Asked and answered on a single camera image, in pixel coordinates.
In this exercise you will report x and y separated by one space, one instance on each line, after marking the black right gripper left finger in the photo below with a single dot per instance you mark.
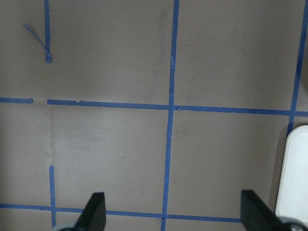
93 217

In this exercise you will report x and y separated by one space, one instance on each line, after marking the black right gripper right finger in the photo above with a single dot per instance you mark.
256 215

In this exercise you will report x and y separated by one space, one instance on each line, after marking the white rectangular tray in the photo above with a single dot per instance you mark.
292 199

